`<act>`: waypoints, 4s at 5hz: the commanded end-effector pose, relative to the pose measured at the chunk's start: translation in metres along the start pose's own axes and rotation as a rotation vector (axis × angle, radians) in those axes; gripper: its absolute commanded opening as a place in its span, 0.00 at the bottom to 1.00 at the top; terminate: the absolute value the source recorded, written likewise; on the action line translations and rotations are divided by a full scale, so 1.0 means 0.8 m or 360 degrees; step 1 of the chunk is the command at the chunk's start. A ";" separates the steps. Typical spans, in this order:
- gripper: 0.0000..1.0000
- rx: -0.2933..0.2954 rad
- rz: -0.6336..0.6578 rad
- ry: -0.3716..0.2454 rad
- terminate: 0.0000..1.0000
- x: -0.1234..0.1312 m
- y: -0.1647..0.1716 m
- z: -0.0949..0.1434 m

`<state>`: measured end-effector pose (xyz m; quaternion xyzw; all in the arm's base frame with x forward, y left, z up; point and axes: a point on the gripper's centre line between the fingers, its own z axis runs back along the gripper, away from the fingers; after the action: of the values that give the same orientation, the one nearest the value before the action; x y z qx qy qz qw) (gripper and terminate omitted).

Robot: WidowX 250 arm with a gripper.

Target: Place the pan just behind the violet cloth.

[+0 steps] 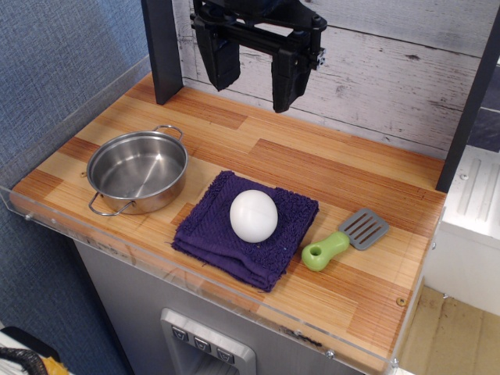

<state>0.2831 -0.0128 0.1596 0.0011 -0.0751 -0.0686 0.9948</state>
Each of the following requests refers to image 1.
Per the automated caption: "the dark right upright post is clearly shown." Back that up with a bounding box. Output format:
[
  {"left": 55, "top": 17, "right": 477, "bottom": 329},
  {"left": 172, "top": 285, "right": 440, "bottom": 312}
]
[{"left": 435, "top": 9, "right": 499, "bottom": 193}]

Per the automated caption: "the white ribbed appliance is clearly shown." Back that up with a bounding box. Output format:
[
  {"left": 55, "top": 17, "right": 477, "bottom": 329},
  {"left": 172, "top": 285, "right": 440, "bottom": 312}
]
[{"left": 443, "top": 146, "right": 500, "bottom": 239}]

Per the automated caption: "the dark upright post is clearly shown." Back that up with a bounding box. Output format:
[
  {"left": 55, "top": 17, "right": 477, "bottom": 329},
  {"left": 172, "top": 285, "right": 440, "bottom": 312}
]
[
  {"left": 141, "top": 0, "right": 184, "bottom": 105},
  {"left": 435, "top": 9, "right": 499, "bottom": 193}
]

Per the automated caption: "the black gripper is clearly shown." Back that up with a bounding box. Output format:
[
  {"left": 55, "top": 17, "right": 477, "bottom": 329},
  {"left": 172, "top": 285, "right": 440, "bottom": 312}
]
[{"left": 190, "top": 1, "right": 327, "bottom": 113}]

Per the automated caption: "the dark left upright post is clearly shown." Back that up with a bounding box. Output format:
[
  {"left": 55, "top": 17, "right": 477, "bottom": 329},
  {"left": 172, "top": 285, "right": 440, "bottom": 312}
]
[{"left": 141, "top": 0, "right": 184, "bottom": 105}]

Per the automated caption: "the silver dispenser panel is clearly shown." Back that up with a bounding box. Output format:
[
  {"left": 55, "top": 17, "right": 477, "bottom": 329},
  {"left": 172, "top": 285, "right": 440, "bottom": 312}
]
[{"left": 160, "top": 308, "right": 257, "bottom": 374}]

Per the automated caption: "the white egg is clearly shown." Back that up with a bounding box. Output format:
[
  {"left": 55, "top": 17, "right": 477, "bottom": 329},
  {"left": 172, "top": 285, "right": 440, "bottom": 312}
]
[{"left": 230, "top": 190, "right": 278, "bottom": 243}]

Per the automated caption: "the clear acrylic table guard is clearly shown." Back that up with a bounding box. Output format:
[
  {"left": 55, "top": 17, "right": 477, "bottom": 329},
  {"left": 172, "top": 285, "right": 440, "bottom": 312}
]
[{"left": 12, "top": 52, "right": 452, "bottom": 373}]

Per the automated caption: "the yellow object bottom corner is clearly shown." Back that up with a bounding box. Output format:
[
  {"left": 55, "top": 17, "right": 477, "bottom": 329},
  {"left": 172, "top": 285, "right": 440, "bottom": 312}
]
[{"left": 41, "top": 357, "right": 71, "bottom": 375}]

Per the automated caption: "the green handled grey spatula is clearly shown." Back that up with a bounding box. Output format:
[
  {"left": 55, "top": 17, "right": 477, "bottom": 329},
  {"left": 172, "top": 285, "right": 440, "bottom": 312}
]
[{"left": 302, "top": 208, "right": 390, "bottom": 272}]

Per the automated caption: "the stainless steel pot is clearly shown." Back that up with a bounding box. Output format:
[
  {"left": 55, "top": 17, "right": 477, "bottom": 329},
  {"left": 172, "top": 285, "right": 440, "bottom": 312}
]
[{"left": 87, "top": 125, "right": 188, "bottom": 216}]

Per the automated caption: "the purple folded towel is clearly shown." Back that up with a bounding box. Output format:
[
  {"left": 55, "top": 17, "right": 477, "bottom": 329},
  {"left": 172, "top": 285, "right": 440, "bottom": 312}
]
[{"left": 172, "top": 171, "right": 319, "bottom": 292}]

